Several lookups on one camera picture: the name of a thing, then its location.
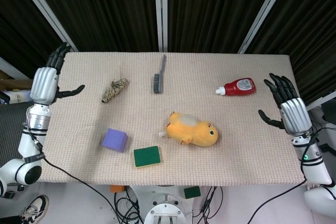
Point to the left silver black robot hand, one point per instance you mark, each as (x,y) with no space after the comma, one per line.
(43,85)

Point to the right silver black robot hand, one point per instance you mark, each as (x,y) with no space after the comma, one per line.
(295,116)

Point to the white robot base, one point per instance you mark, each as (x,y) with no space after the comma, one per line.
(165,211)

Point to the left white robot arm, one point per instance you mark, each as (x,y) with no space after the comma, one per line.
(29,145)

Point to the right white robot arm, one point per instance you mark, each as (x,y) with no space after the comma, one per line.
(316,166)

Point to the yellow plush toy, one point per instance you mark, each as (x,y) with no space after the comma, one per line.
(194,132)

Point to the cardboard box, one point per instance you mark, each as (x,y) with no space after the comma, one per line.
(15,84)

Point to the black mesh office chair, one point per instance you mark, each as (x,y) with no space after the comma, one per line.
(11,132)

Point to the red squeeze bottle white cap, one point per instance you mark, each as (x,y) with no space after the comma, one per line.
(240,87)

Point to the purple foam cube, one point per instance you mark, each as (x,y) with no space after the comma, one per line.
(115,138)

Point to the beige waffle tablecloth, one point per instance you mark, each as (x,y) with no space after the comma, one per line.
(210,166)

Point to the black pleated curtain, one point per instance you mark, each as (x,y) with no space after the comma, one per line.
(110,11)

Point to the grey scrubbing brush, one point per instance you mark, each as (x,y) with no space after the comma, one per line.
(159,83)

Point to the black white sneaker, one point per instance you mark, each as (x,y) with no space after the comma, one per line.
(35,209)

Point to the green yellow sponge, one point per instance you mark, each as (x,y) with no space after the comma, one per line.
(147,155)

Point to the orange block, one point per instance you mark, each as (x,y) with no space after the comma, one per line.
(117,188)

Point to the dark green sponge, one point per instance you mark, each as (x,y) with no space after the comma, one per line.
(192,192)

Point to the white frame post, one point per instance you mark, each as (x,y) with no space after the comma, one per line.
(46,11)
(161,11)
(265,11)

